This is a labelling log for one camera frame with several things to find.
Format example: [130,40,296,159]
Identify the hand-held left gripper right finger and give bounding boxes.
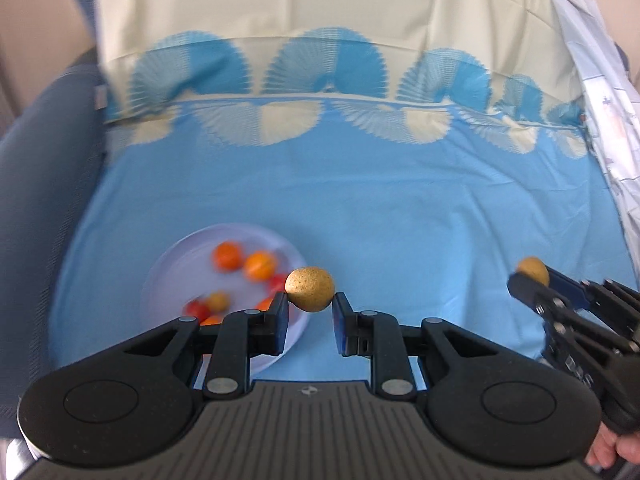
[331,292,501,401]

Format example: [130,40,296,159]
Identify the white round plate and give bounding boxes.
[140,223,312,376]

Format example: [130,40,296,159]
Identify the yellow cherry tomato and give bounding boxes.
[284,266,335,313]
[517,256,551,286]

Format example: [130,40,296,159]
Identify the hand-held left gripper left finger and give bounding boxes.
[122,292,291,401]

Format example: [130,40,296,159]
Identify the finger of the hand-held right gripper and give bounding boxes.
[507,273,592,347]
[547,268,640,322]

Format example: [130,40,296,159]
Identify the white printed cloth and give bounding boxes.
[530,0,640,266]

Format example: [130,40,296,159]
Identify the person's right hand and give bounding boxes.
[584,425,632,469]

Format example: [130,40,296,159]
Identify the grey-blue fabric sofa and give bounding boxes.
[0,45,110,480]

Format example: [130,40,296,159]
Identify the blue and cream patterned bedsheet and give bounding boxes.
[50,0,632,396]

